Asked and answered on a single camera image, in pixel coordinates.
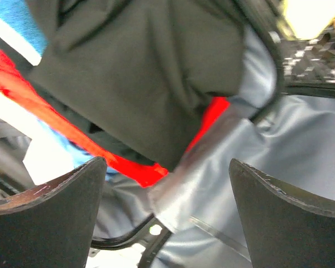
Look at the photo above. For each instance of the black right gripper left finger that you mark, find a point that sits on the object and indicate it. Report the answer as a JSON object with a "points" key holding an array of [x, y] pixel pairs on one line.
{"points": [[51, 225]]}

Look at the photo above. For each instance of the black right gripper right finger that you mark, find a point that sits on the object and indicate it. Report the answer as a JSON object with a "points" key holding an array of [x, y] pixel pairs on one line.
{"points": [[284, 226]]}

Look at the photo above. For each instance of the black white space suitcase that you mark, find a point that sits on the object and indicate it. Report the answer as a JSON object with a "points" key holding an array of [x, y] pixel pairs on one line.
{"points": [[203, 129]]}

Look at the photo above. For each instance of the red folded cloth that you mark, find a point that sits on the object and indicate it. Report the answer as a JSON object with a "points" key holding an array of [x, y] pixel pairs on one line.
{"points": [[21, 107]]}

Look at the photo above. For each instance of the black folded garment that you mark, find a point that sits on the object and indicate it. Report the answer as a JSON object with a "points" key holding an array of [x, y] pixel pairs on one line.
{"points": [[142, 72]]}

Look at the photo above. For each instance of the blue folded cloth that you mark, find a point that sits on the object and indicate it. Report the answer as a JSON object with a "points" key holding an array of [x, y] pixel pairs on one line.
{"points": [[50, 154]]}

